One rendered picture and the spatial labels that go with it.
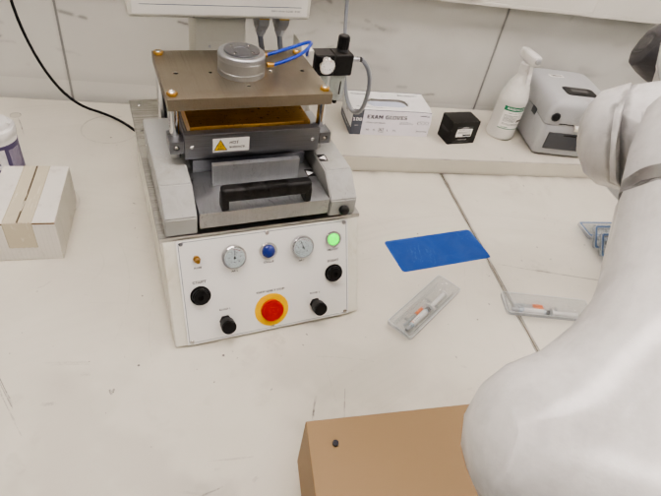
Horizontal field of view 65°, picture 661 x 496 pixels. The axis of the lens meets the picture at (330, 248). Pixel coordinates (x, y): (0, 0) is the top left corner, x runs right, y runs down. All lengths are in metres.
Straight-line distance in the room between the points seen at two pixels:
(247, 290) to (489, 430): 0.62
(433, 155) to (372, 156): 0.18
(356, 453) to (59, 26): 1.27
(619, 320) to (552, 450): 0.10
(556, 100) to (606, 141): 1.02
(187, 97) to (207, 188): 0.15
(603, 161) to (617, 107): 0.05
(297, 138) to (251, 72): 0.13
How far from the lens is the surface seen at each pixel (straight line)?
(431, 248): 1.19
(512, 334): 1.09
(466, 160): 1.47
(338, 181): 0.90
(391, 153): 1.40
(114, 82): 1.61
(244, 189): 0.82
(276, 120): 0.91
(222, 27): 1.08
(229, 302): 0.90
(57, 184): 1.15
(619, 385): 0.35
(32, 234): 1.08
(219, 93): 0.86
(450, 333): 1.03
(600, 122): 0.56
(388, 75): 1.63
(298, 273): 0.92
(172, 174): 0.86
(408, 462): 0.72
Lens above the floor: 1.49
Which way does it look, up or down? 41 degrees down
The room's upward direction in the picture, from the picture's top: 11 degrees clockwise
